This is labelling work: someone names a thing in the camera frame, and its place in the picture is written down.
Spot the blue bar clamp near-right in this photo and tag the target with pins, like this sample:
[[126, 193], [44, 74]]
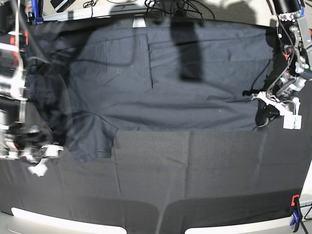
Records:
[[296, 218]]

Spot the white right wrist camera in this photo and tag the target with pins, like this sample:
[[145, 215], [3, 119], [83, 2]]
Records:
[[40, 169]]

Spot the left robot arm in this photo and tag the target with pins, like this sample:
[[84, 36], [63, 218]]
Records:
[[280, 97]]

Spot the red black clamp far-left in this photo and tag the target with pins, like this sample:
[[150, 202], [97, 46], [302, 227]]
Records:
[[25, 33]]

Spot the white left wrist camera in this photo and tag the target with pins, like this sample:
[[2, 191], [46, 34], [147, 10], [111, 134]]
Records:
[[292, 122]]

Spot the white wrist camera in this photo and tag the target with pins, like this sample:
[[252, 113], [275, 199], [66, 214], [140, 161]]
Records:
[[40, 169], [292, 122]]

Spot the dark navy t-shirt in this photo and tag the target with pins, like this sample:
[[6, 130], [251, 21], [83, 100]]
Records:
[[103, 77]]

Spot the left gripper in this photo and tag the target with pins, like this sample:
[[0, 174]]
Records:
[[265, 114]]

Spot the black table cloth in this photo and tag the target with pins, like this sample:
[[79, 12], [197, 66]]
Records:
[[165, 182]]

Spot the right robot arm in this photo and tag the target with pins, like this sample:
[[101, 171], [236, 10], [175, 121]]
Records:
[[18, 46]]

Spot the aluminium frame rail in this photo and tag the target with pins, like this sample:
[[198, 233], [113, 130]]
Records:
[[95, 12]]

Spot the black power adapter box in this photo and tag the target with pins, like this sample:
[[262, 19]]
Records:
[[61, 5]]

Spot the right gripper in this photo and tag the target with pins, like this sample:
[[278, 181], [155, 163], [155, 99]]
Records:
[[28, 144]]

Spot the red black clamp near-right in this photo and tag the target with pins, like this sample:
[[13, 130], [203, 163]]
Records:
[[295, 200]]

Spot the blue bar clamp far-left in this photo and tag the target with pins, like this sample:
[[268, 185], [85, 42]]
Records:
[[36, 14]]

